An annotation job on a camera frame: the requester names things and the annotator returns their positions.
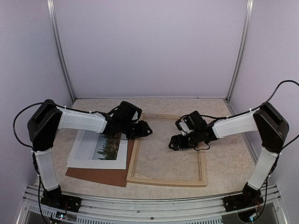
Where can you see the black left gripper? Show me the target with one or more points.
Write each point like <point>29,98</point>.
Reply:
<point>143,130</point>

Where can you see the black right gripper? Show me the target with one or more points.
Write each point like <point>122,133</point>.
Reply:
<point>181,145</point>

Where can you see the light wooden picture frame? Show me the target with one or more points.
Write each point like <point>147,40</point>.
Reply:
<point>154,163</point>

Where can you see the landscape photo white border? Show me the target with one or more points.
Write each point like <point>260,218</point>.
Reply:
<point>97,151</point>

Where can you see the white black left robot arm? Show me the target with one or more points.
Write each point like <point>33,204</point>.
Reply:
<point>50,119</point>

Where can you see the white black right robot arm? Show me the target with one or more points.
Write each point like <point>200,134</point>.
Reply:
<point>264,121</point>

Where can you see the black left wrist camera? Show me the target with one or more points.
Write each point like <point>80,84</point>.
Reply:
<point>126,112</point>

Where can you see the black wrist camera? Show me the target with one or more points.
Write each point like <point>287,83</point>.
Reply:
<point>190,122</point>
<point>126,112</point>

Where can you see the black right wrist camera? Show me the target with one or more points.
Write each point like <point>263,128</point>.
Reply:
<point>190,122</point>

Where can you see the aluminium front rail base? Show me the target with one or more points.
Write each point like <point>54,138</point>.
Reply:
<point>198,210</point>

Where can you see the aluminium enclosure post right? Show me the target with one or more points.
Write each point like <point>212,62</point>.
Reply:
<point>241,50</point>

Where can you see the aluminium enclosure post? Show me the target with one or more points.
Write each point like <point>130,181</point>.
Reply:
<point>241,50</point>
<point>59,48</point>

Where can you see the aluminium enclosure post left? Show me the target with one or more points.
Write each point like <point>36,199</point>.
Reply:
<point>59,48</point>

